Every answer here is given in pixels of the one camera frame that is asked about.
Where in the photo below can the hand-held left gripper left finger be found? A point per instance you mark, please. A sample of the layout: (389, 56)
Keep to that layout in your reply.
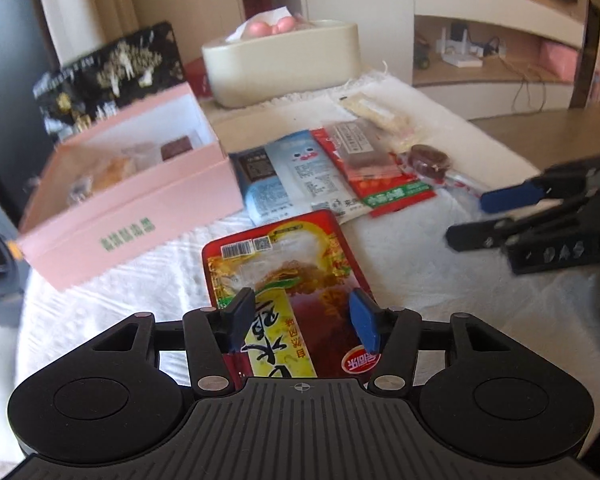
(240, 317)

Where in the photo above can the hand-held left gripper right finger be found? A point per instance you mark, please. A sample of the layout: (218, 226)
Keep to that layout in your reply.
(364, 322)

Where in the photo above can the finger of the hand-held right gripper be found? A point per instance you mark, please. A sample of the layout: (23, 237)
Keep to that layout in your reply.
(510, 197)
(475, 235)

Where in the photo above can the red yellow-banner snack packet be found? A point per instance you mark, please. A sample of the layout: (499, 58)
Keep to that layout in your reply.
(305, 270)

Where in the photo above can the pink cardboard box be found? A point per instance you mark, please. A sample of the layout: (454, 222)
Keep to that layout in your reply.
(130, 230)

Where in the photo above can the brown cube snack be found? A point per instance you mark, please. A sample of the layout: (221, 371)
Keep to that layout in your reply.
(176, 149)

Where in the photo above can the pale snack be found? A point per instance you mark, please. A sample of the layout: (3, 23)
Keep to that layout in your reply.
(140, 154)

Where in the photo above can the small clear snack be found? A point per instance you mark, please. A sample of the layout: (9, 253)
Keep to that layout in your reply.
(80, 191)

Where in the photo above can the dark red round candy packet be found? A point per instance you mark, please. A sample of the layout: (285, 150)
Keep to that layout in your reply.
(427, 160)

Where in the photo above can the red green-band snack packet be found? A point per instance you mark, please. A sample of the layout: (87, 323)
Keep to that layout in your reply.
(395, 195)

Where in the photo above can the dark-topped blue snack packet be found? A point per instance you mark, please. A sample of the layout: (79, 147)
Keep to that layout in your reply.
(270, 200)

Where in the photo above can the small pink storage box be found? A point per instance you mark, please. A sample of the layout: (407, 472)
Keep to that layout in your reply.
(557, 60)

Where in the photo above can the brown bar in clear packet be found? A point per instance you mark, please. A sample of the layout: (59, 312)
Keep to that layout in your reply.
(360, 145)

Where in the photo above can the white router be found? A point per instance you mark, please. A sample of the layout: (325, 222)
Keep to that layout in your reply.
(460, 60)

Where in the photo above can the white label clear snack packet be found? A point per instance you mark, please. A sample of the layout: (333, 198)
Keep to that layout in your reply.
(375, 112)

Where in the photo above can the light blue snack packet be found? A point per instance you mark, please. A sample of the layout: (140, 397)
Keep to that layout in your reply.
(310, 170)

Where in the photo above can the cream tissue box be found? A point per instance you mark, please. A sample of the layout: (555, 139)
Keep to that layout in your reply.
(280, 70)

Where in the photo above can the black gold-printed snack bag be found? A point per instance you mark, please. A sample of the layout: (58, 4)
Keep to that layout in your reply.
(130, 60)

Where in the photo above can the white tissue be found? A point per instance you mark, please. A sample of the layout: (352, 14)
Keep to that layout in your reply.
(237, 34)

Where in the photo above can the pink round ornament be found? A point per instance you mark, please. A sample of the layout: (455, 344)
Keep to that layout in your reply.
(260, 27)

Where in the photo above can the beige curtain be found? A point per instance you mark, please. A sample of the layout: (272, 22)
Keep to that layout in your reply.
(80, 0)

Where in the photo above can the dark wooden post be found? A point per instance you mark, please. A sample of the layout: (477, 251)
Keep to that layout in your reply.
(587, 35)

